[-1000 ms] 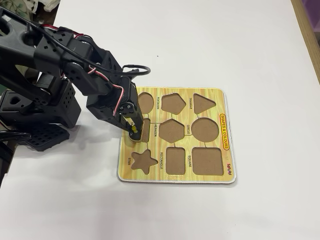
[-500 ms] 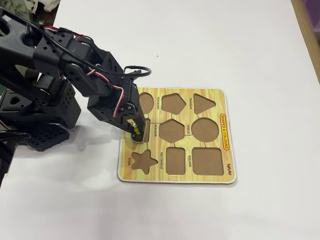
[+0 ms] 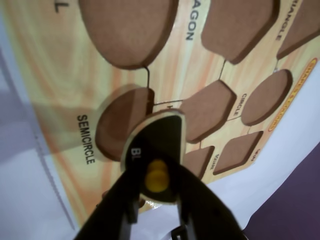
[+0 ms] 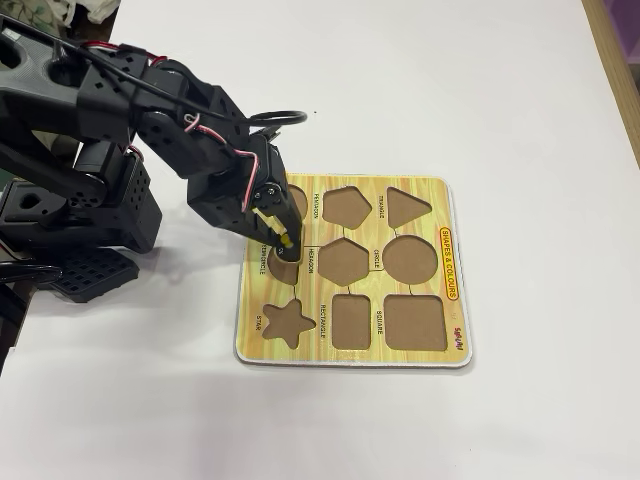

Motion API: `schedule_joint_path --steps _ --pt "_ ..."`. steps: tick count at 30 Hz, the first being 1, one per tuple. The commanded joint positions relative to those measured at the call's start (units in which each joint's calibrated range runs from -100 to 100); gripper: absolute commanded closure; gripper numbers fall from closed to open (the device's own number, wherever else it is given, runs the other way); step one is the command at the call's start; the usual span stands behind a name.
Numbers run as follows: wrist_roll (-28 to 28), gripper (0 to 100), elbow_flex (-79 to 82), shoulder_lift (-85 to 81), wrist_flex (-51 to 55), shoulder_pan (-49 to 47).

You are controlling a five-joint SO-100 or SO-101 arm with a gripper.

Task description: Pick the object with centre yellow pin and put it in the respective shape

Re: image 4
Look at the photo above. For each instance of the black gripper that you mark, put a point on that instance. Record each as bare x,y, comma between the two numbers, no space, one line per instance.
226,202

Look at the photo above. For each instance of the black semicircle piece yellow pin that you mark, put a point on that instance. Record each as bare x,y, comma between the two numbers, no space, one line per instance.
286,242

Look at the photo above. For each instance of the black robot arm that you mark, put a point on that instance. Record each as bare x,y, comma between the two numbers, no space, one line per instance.
40,100

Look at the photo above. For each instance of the wooden shape puzzle board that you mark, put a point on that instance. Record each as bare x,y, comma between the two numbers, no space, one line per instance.
250,350

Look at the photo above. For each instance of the white plastic bag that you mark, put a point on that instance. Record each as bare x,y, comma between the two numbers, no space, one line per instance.
97,7

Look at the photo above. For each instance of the floral patterned cloth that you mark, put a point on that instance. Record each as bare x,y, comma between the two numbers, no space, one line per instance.
25,10

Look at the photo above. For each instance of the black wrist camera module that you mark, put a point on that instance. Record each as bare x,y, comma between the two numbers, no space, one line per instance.
272,155

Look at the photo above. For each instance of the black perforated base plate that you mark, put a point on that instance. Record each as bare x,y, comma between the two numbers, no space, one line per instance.
95,272

